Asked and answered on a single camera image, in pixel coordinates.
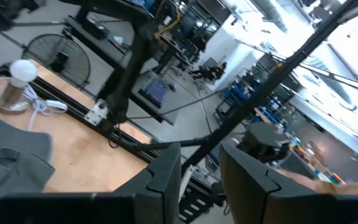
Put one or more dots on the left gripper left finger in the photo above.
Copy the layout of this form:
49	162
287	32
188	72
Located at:
160	193

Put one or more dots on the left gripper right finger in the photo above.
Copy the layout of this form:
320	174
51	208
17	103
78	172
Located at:
253	193

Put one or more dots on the grey baseball cap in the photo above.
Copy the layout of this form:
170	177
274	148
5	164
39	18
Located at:
11	161

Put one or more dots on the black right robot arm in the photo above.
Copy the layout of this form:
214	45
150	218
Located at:
132	68

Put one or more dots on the brass lamp with white bulb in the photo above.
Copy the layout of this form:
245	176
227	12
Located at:
23	71

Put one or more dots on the grey desk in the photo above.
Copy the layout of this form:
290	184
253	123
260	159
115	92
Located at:
104	49
166	115

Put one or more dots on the black floor fan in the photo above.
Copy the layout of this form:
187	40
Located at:
73	62

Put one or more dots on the black keyboard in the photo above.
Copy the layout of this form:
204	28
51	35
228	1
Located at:
154	91

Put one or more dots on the black electronics box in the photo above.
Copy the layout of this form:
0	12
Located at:
96	29

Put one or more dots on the white power adapter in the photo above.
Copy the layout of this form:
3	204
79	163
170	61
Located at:
56	104

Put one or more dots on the person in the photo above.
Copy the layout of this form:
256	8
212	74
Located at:
213	72
201	43

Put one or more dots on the white mounting bracket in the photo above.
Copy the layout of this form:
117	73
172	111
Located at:
95	113

